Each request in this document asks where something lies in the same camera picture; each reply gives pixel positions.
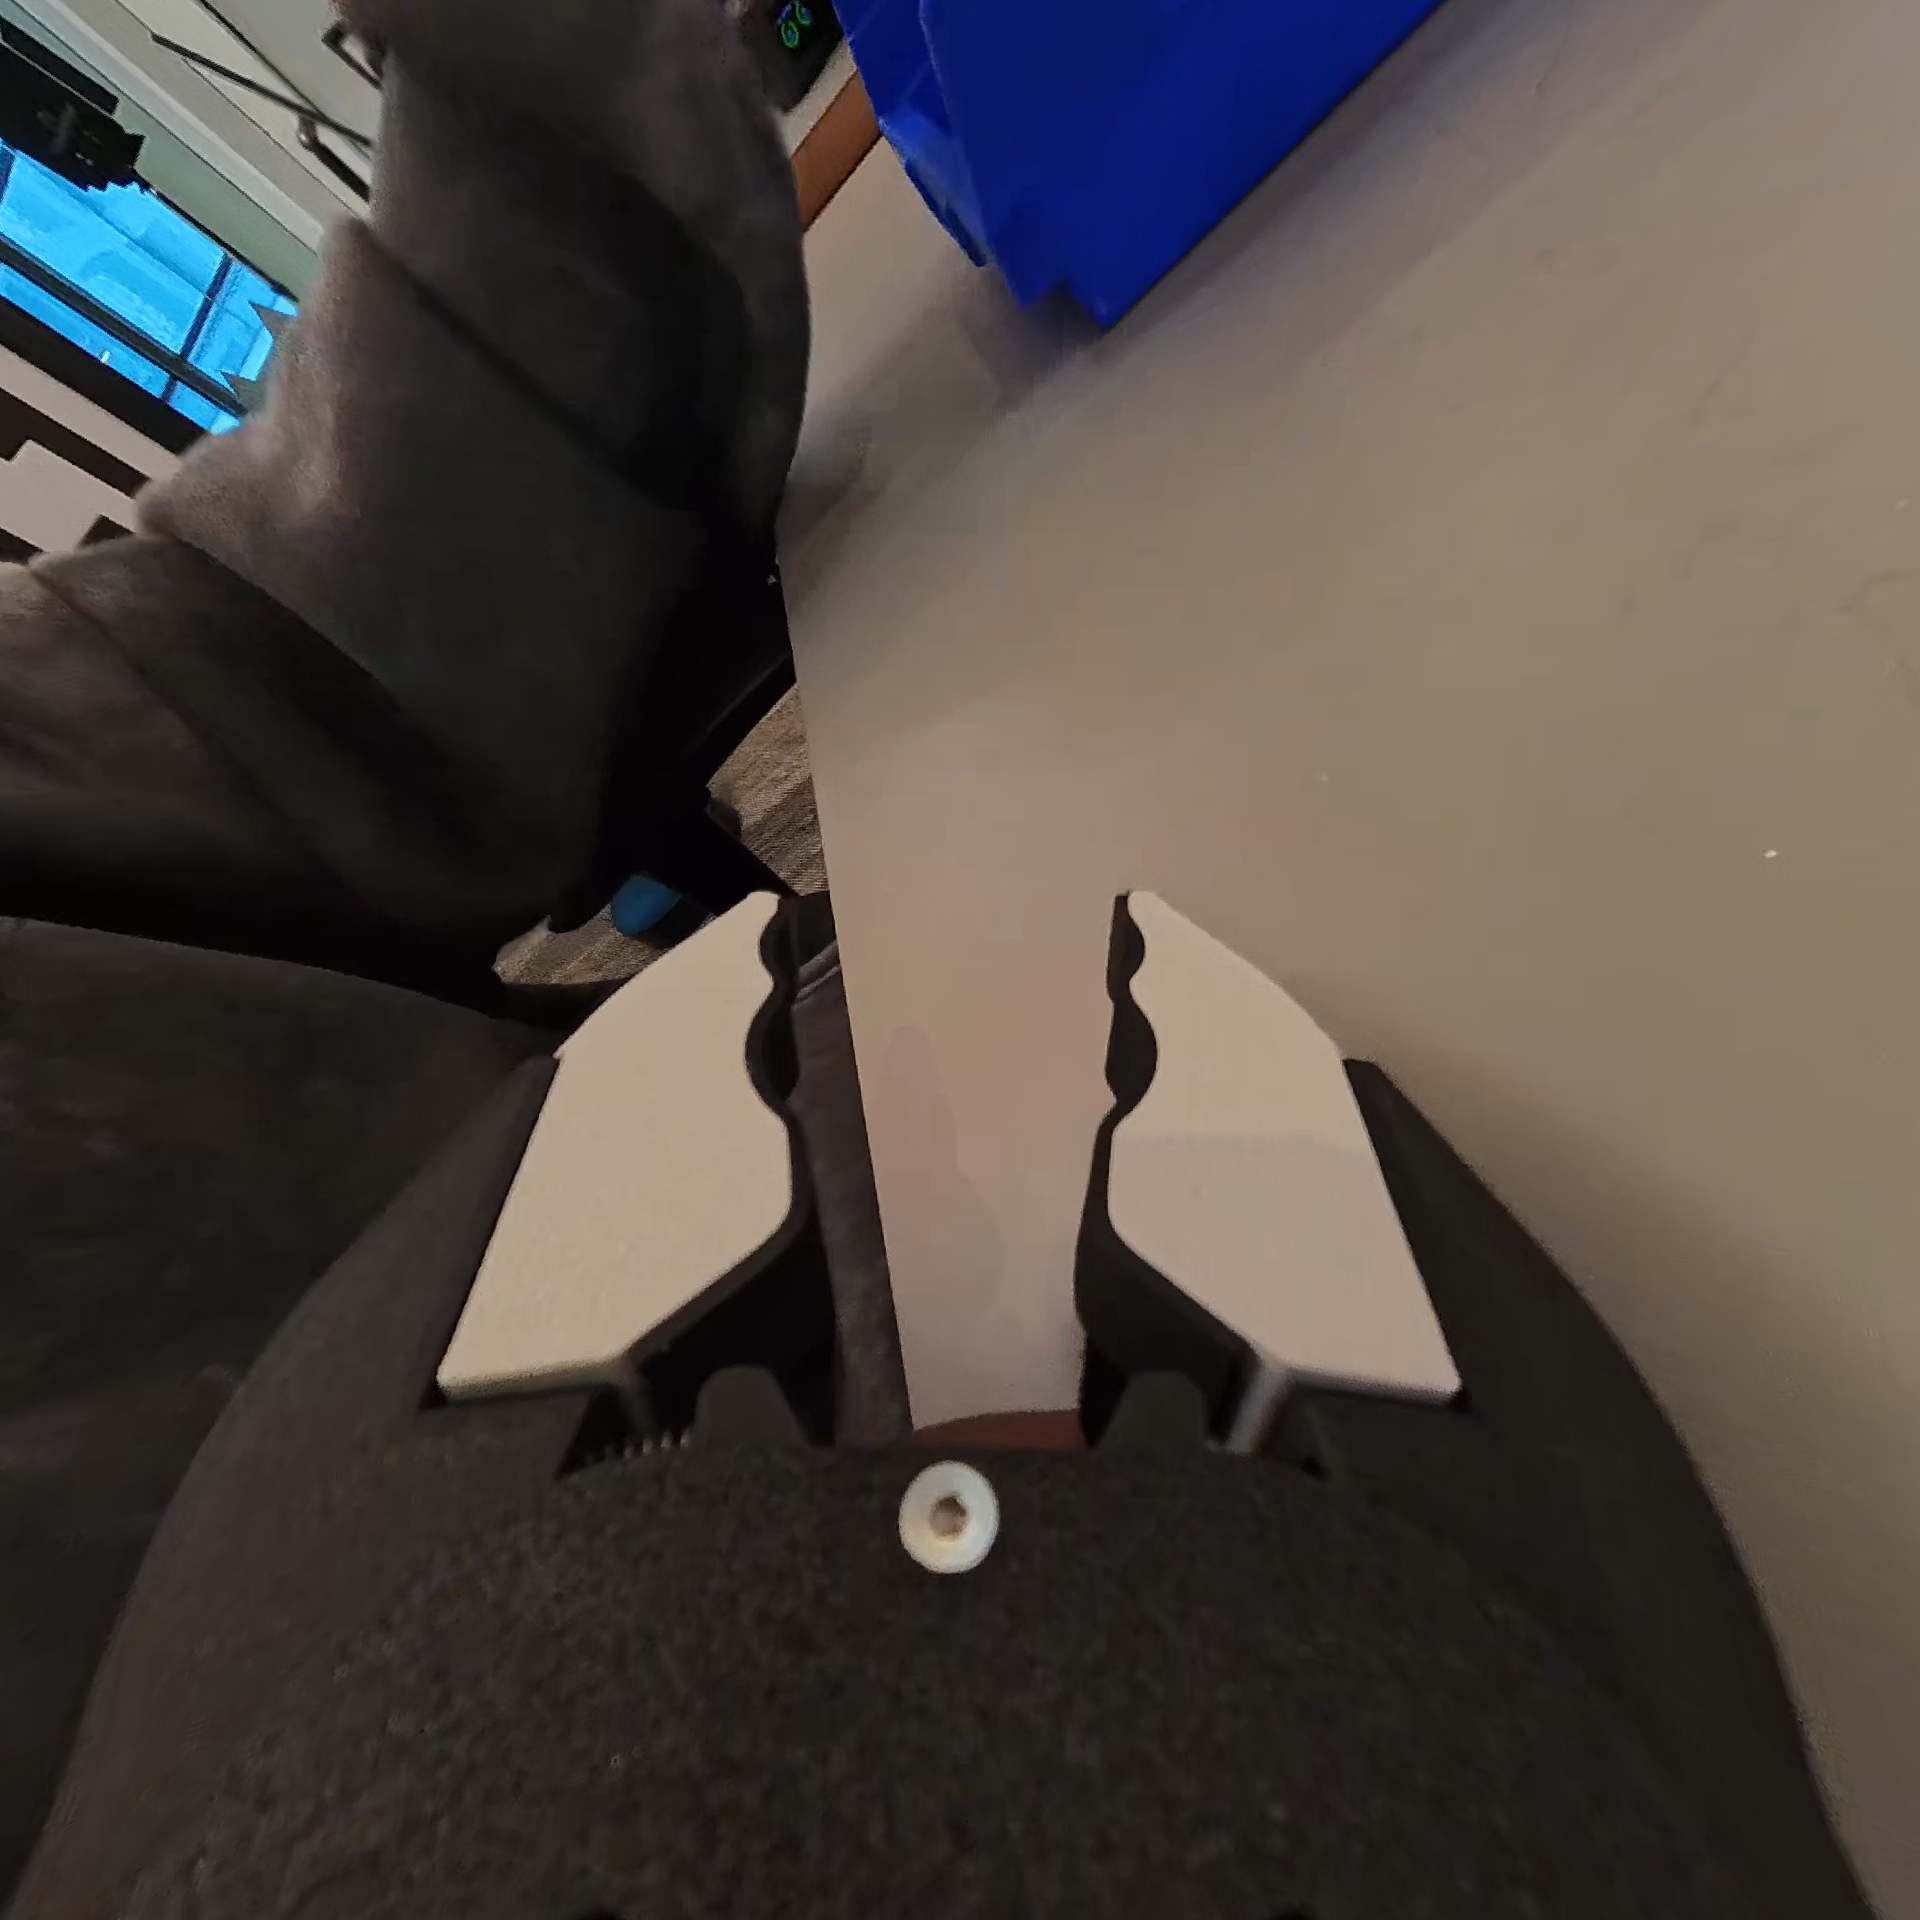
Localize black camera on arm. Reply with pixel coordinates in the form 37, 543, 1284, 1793
0, 30, 147, 191

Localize blue plastic bin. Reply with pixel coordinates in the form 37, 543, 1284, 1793
829, 0, 1454, 336

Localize person's left forearm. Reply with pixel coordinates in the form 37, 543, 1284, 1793
0, 0, 818, 992

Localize black and white marker board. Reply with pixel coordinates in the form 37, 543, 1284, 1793
0, 352, 196, 565

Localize black device green lights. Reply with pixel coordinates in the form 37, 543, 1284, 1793
747, 0, 859, 114

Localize grey desk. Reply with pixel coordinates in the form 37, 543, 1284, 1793
773, 0, 1920, 1920

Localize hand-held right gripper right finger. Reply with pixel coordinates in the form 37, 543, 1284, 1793
1077, 892, 1464, 1453

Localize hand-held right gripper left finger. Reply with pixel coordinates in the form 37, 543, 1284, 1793
434, 892, 837, 1449

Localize window with blue daylight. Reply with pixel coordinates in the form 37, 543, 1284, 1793
0, 142, 302, 437

